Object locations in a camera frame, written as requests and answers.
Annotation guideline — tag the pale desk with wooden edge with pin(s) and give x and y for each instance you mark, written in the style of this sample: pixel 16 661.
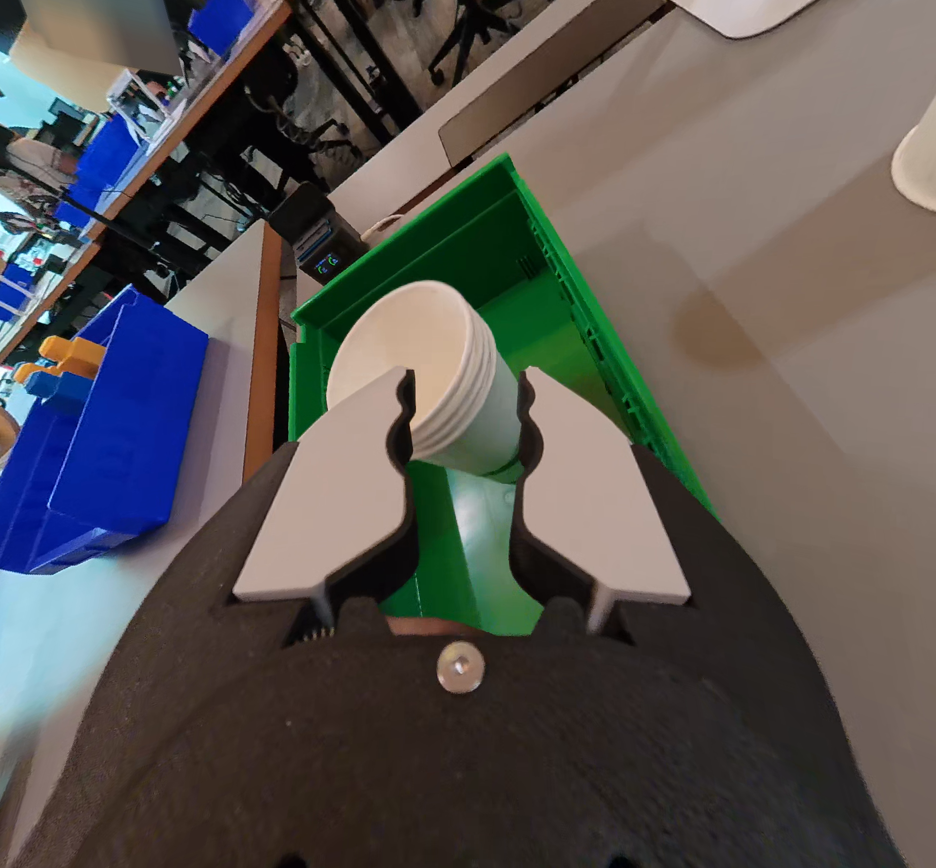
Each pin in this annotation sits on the pale desk with wooden edge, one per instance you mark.
pixel 219 290

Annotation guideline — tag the white paper cup green band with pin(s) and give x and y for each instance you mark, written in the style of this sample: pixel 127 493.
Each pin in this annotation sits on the white paper cup green band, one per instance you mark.
pixel 918 159

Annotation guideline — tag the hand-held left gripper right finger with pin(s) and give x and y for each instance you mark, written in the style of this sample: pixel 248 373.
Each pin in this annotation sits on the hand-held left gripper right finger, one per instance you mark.
pixel 599 510

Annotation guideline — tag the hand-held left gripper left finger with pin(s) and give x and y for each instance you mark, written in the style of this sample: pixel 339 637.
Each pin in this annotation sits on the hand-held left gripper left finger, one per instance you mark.
pixel 329 510

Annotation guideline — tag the grey desk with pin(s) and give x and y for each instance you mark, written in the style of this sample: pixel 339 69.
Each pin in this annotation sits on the grey desk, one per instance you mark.
pixel 768 444

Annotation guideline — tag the black office chair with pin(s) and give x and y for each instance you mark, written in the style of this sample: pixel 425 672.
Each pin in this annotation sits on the black office chair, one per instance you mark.
pixel 468 5

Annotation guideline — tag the yellow plastic block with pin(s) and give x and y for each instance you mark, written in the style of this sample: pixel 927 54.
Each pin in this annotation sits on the yellow plastic block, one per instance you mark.
pixel 69 352

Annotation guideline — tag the blue plastic bin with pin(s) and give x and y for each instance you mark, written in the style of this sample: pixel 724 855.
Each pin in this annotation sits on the blue plastic bin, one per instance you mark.
pixel 124 429

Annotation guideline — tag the black charging hub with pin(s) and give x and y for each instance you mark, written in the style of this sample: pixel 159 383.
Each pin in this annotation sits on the black charging hub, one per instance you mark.
pixel 311 221

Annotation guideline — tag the green plastic bin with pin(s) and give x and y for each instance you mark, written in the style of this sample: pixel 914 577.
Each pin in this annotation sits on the green plastic bin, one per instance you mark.
pixel 526 283

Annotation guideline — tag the stack of nested paper cups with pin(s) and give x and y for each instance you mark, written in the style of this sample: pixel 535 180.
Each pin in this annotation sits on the stack of nested paper cups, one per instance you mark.
pixel 409 349

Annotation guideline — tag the grey monitor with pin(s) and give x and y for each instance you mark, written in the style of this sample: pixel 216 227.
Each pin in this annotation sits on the grey monitor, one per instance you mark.
pixel 95 5

